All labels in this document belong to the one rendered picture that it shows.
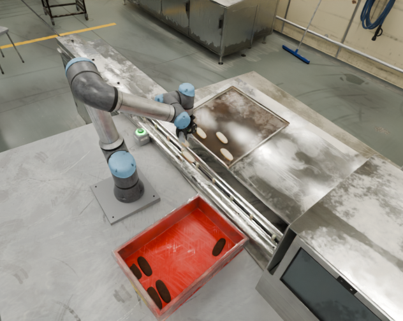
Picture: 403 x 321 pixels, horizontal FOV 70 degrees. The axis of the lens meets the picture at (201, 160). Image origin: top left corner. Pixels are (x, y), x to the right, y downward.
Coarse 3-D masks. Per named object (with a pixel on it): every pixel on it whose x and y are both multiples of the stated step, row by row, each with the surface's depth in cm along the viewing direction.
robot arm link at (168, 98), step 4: (168, 92) 135; (172, 92) 135; (176, 92) 135; (156, 96) 132; (160, 96) 132; (164, 96) 132; (168, 96) 132; (172, 96) 133; (176, 96) 134; (156, 100) 133; (160, 100) 131; (164, 100) 132; (168, 100) 131; (172, 100) 130; (176, 100) 132; (180, 100) 135; (180, 104) 137
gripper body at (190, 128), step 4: (192, 116) 146; (192, 120) 146; (192, 124) 148; (196, 124) 150; (184, 128) 148; (188, 128) 148; (192, 128) 150; (196, 128) 152; (184, 132) 151; (188, 132) 151; (192, 132) 152
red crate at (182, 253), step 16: (176, 224) 137; (192, 224) 137; (208, 224) 138; (160, 240) 131; (176, 240) 131; (192, 240) 132; (208, 240) 132; (144, 256) 125; (160, 256) 125; (176, 256) 126; (192, 256) 126; (208, 256) 127; (160, 272) 120; (176, 272) 121; (192, 272) 121; (144, 288) 116; (176, 288) 116
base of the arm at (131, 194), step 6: (138, 180) 141; (114, 186) 140; (132, 186) 136; (138, 186) 141; (114, 192) 141; (120, 192) 138; (126, 192) 137; (132, 192) 138; (138, 192) 141; (120, 198) 140; (126, 198) 139; (132, 198) 140; (138, 198) 143
